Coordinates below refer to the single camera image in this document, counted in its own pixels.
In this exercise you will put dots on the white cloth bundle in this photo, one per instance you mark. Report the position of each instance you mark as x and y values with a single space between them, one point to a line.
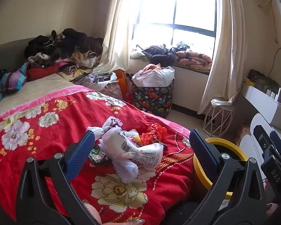
154 77

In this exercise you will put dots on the white dressing table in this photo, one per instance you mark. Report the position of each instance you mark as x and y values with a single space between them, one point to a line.
262 100

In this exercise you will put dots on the cream curtain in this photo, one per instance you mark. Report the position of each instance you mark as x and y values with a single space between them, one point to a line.
222 51
117 39

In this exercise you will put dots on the curved vanity mirror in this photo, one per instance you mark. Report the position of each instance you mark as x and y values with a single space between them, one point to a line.
275 56

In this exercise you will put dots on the orange bag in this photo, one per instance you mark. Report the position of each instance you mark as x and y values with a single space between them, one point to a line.
121 82

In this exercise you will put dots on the white printed plastic bag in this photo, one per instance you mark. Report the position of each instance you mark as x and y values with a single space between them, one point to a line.
128 147

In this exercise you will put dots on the beige bed sheet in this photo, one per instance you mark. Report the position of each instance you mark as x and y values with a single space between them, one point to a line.
25 93

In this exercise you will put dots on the pile of dark clothes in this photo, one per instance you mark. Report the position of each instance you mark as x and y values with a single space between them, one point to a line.
68 42

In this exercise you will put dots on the person's black trouser leg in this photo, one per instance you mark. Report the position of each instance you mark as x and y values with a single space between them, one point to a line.
178 213

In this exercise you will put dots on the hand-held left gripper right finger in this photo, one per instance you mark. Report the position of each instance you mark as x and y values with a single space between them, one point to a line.
201 152

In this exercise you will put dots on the dark blue jacket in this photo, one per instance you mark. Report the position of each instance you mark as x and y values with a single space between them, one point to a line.
159 54

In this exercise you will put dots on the person's left hand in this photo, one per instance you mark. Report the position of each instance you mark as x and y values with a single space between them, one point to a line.
93 213

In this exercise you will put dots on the person's right hand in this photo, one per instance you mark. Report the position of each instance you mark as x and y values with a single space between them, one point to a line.
270 207

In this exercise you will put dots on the floral fabric bag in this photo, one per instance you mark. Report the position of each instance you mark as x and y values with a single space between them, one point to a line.
112 91

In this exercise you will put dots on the white chair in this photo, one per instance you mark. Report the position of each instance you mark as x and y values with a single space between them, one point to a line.
257 124

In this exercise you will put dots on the purple striped cloth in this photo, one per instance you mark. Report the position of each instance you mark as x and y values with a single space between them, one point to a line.
14 78

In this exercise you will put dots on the dinosaur print laundry basket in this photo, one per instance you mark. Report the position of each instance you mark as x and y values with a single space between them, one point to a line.
152 98

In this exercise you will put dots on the orange patterned quilt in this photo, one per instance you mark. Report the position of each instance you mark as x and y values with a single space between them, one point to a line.
194 59

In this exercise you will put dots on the pale blue plastic bag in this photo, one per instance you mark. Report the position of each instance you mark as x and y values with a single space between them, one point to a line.
126 171

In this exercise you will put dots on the lavender cloth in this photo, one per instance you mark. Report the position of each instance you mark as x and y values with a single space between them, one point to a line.
93 79

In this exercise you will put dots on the white knotted plastic bag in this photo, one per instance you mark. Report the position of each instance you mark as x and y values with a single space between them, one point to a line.
100 129

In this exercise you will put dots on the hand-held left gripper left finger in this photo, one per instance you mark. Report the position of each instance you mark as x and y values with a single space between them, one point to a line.
80 152

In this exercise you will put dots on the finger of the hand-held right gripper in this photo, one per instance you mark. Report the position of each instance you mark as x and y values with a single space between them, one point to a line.
277 143
260 136

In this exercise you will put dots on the green snack packet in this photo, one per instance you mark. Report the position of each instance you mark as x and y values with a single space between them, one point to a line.
97 155

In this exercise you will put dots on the olive green bag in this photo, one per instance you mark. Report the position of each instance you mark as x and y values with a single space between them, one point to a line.
262 79

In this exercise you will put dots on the cardboard box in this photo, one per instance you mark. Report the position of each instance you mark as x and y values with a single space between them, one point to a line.
242 131

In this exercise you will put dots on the yellow rimmed black bin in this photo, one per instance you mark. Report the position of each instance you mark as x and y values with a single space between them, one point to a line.
229 145

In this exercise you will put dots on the red floral blanket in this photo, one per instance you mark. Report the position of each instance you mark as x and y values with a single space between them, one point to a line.
60 133

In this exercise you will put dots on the red plastic bag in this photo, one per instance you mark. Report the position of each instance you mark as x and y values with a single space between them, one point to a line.
153 133

